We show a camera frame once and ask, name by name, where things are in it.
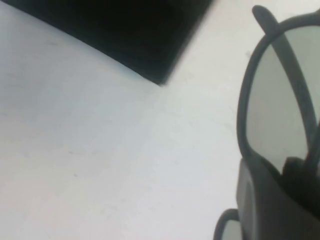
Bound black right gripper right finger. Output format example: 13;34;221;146
282;156;320;181

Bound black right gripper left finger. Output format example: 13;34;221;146
235;159;320;240

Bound black-framed glasses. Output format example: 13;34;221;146
212;5;320;240

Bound black rectangular glasses case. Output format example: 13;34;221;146
1;0;218;87

